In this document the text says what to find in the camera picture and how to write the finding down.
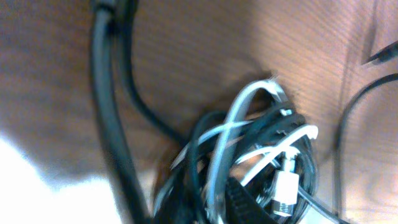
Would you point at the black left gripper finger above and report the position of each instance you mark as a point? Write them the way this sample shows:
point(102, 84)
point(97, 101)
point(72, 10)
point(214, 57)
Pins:
point(241, 208)

